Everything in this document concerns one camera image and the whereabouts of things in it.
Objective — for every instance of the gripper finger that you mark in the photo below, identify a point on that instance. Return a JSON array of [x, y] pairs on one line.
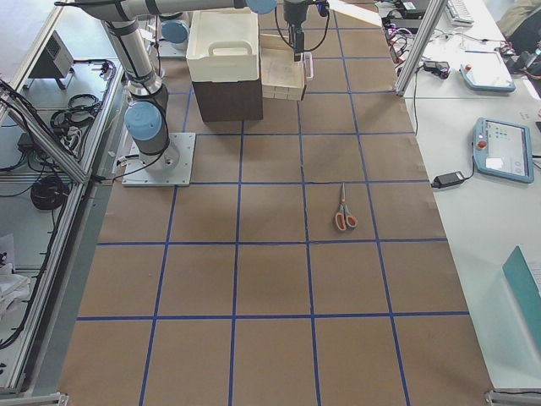
[[298, 44]]

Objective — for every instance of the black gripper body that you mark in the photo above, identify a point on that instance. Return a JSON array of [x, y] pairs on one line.
[[292, 11]]

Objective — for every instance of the light wooden drawer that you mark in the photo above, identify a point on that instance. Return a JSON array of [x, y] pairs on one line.
[[281, 77]]

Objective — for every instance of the orange grey scissors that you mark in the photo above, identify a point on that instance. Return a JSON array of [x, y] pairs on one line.
[[344, 219]]

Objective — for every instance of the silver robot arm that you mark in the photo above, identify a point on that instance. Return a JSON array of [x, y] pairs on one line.
[[175, 27], [146, 119]]

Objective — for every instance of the cream plastic bin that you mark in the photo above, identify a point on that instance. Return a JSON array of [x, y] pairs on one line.
[[224, 46]]

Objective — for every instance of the far blue teach pendant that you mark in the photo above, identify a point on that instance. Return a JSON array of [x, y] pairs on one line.
[[485, 79]]

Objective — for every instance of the blue teach pendant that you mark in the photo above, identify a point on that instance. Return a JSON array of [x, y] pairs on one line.
[[503, 150], [485, 79]]

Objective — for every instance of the black power adapter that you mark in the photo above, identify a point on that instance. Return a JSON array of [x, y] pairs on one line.
[[448, 180]]

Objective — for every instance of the near blue teach pendant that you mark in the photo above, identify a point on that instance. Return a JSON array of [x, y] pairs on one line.
[[503, 150]]

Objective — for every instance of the grey metal box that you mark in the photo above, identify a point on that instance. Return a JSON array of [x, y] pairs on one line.
[[55, 61]]

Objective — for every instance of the teal board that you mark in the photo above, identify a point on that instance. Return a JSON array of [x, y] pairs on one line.
[[522, 289]]

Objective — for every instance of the aluminium frame post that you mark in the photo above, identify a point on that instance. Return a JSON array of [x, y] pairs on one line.
[[428, 23]]

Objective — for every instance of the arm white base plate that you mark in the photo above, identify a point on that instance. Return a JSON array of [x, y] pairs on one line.
[[174, 167]]

